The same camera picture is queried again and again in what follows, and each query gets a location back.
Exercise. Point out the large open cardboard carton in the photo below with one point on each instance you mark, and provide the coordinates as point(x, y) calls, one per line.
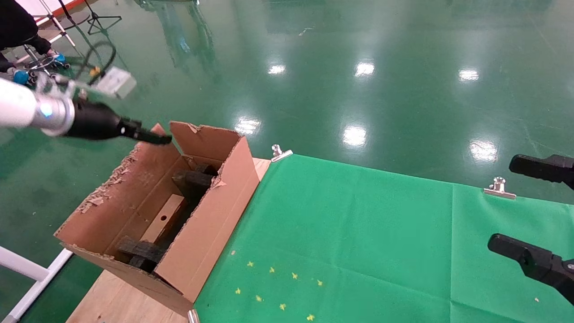
point(210, 224)

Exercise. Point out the black tripod stand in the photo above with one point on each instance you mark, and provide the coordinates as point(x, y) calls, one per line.
point(101, 20)

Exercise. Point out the silver binder clip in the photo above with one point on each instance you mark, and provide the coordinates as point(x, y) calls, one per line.
point(499, 190)
point(280, 154)

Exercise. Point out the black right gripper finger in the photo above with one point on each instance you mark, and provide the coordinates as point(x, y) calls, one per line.
point(540, 168)
point(533, 262)

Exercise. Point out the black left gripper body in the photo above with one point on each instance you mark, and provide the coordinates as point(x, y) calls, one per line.
point(92, 121)

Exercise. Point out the white stand pole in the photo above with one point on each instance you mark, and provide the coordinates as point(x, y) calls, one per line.
point(60, 27)

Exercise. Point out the person in black clothes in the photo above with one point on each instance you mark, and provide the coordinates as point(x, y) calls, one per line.
point(13, 24)

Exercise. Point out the green cloth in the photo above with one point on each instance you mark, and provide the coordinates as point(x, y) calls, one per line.
point(381, 242)

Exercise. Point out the white metal frame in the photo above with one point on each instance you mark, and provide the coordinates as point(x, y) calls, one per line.
point(31, 273)

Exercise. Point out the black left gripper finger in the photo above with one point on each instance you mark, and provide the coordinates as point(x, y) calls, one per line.
point(150, 140)
point(143, 130)

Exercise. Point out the wheeled metal stool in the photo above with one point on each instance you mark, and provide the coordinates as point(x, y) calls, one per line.
point(41, 65)

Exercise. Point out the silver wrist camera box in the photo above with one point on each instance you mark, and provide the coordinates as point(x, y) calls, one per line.
point(115, 81)

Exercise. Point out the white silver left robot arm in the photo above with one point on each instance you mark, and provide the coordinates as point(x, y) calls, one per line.
point(27, 107)

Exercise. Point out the black foam block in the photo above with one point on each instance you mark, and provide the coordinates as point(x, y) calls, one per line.
point(193, 181)
point(140, 253)

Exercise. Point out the blue shoe cover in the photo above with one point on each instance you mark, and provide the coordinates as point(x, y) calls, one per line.
point(60, 58)
point(20, 77)

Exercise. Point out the white board with red edge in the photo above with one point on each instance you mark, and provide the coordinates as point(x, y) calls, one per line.
point(42, 5)

